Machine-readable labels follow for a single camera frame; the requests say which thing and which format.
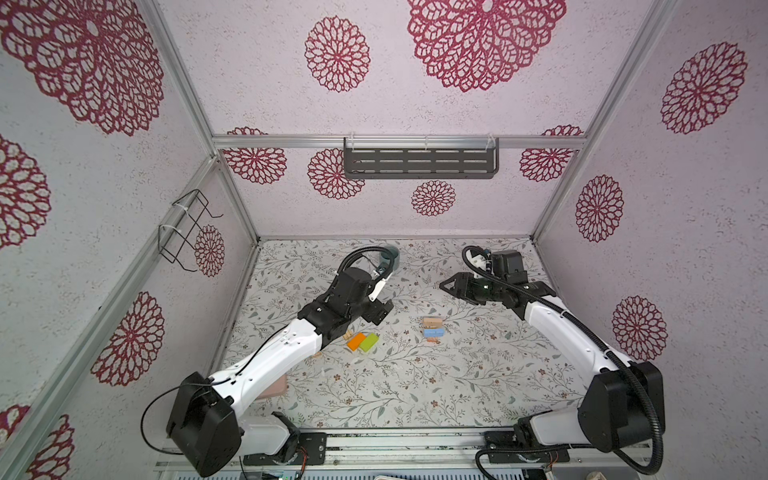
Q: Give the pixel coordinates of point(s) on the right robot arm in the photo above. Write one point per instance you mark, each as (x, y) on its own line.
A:
(624, 400)

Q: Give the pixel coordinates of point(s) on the teal cup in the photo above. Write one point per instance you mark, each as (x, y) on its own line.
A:
(389, 260)

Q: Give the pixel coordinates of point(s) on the natural wood long block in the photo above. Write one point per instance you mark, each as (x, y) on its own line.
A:
(432, 323)

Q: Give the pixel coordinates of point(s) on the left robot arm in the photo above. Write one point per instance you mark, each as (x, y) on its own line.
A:
(208, 421)

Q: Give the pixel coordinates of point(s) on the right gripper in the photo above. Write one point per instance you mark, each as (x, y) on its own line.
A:
(460, 280)

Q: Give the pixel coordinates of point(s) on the green rectangular block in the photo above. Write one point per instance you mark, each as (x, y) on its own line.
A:
(369, 342)

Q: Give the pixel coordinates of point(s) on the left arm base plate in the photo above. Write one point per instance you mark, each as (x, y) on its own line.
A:
(307, 449)

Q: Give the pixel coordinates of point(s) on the black wire rack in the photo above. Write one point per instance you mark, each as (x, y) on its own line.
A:
(175, 235)

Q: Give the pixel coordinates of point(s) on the blue rectangular block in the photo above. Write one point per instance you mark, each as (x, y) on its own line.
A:
(433, 332)

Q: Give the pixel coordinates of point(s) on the grey wall shelf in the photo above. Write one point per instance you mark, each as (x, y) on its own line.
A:
(424, 163)

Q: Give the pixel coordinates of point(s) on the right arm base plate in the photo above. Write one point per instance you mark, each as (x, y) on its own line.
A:
(507, 447)

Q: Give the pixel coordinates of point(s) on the orange rectangular block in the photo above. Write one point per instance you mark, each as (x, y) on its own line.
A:
(355, 342)

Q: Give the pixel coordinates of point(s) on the pink flat block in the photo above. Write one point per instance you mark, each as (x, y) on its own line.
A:
(278, 388)

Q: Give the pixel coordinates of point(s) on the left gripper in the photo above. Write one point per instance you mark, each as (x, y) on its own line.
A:
(376, 311)

